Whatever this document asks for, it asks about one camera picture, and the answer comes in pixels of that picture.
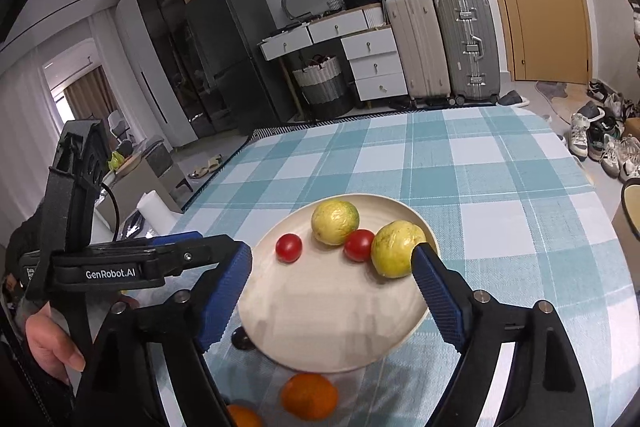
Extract dark plum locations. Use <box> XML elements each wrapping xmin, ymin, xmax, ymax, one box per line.
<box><xmin>231</xmin><ymin>326</ymin><xmax>255</xmax><ymax>351</ymax></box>

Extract red tomato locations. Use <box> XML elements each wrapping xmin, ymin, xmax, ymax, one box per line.
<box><xmin>274</xmin><ymin>233</ymin><xmax>303</xmax><ymax>263</ymax></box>
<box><xmin>343</xmin><ymin>229</ymin><xmax>374</xmax><ymax>262</ymax></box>

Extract yellow-green guava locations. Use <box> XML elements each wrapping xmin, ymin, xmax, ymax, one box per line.
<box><xmin>371</xmin><ymin>220</ymin><xmax>426</xmax><ymax>279</ymax></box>
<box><xmin>311</xmin><ymin>199</ymin><xmax>360</xmax><ymax>246</ymax></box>

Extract orange mandarin back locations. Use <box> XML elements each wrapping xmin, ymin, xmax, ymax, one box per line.
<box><xmin>227</xmin><ymin>404</ymin><xmax>264</xmax><ymax>427</ymax></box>

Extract orange mandarin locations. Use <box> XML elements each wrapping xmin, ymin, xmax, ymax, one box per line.
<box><xmin>280</xmin><ymin>373</ymin><xmax>340</xmax><ymax>421</ymax></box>
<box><xmin>227</xmin><ymin>404</ymin><xmax>264</xmax><ymax>427</ymax></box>

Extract orange mandarin front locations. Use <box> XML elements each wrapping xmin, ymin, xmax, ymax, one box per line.
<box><xmin>280</xmin><ymin>373</ymin><xmax>340</xmax><ymax>421</ymax></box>

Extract person's left hand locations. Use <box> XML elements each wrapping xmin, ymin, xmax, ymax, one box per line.
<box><xmin>25</xmin><ymin>303</ymin><xmax>86</xmax><ymax>385</ymax></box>

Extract white paper towel roll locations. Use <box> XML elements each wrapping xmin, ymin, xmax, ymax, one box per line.
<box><xmin>137</xmin><ymin>191</ymin><xmax>177</xmax><ymax>235</ymax></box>

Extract cream round plate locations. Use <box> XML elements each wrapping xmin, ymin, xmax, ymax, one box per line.
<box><xmin>238</xmin><ymin>204</ymin><xmax>428</xmax><ymax>373</ymax></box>

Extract teal checkered tablecloth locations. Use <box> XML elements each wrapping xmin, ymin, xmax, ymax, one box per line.
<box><xmin>177</xmin><ymin>107</ymin><xmax>639</xmax><ymax>426</ymax></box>

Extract round stool beige top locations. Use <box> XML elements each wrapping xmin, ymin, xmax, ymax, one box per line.
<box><xmin>620</xmin><ymin>178</ymin><xmax>640</xmax><ymax>239</ymax></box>

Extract woven laundry basket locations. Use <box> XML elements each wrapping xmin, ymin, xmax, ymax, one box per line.
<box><xmin>293</xmin><ymin>55</ymin><xmax>354</xmax><ymax>120</ymax></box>

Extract shoes on floor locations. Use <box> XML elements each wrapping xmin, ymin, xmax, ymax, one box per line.
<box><xmin>568</xmin><ymin>80</ymin><xmax>639</xmax><ymax>182</ymax></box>

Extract white drawer desk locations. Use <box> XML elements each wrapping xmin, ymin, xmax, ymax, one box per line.
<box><xmin>259</xmin><ymin>3</ymin><xmax>408</xmax><ymax>102</ymax></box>

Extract black refrigerator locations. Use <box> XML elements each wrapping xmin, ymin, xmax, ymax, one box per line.
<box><xmin>186</xmin><ymin>0</ymin><xmax>296</xmax><ymax>133</ymax></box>

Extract silver grey suitcase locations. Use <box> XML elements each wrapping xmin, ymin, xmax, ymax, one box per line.
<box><xmin>435</xmin><ymin>0</ymin><xmax>500</xmax><ymax>106</ymax></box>

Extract beige suitcase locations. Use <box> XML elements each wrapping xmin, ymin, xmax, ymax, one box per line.
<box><xmin>385</xmin><ymin>0</ymin><xmax>451</xmax><ymax>101</ymax></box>

